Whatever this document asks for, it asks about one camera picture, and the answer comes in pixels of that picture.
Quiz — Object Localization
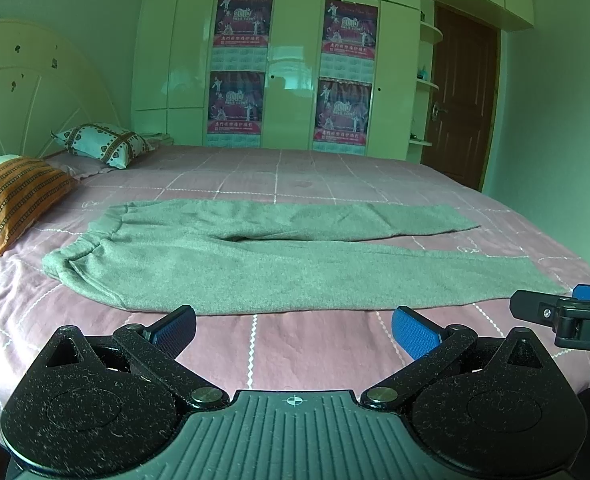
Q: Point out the grey-green pants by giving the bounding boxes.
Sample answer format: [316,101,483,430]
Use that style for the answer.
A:
[42,200,560,315]

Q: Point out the pink flat pillow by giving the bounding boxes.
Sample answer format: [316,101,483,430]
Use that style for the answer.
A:
[44,152,114,181]

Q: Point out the dark brown wooden door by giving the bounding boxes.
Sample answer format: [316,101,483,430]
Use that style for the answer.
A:
[422,4,500,191]

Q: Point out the orange striped pillow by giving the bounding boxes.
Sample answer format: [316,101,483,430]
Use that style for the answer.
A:
[0,157,77,256]

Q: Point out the folded items by wardrobe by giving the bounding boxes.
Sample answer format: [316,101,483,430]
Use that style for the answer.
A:
[140,133,175,150]

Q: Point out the lower right poster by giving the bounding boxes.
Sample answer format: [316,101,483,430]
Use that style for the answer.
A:
[313,78,372,152]

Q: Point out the poster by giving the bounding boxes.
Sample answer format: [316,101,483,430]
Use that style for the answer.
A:
[214,0,272,48]
[321,0,379,61]
[313,78,372,152]
[206,70,266,136]

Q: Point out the lower left poster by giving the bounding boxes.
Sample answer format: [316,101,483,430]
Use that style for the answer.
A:
[206,70,266,136]

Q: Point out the cream arched headboard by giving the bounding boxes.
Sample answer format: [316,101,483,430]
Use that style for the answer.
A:
[0,20,120,158]

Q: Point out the corner shelf unit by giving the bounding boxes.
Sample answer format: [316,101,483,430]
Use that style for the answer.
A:
[407,0,444,164]

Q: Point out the upper right poster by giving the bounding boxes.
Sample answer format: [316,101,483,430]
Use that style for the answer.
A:
[321,0,379,61]

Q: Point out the upper left poster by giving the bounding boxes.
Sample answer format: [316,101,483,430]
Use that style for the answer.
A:
[214,0,272,48]

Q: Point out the silver door handle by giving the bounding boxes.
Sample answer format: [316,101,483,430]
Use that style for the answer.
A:
[431,101,447,122]

